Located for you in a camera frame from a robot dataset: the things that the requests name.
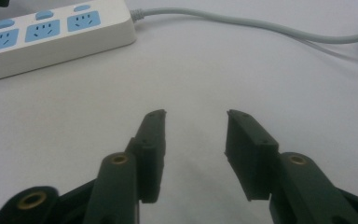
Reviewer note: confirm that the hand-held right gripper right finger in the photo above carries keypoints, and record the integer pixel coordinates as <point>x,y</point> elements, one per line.
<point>251,155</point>

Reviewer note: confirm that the white power strip blue sockets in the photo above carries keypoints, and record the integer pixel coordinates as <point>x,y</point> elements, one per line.
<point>48,37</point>

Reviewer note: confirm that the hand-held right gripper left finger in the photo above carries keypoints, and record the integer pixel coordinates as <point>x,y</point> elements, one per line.
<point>150,149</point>

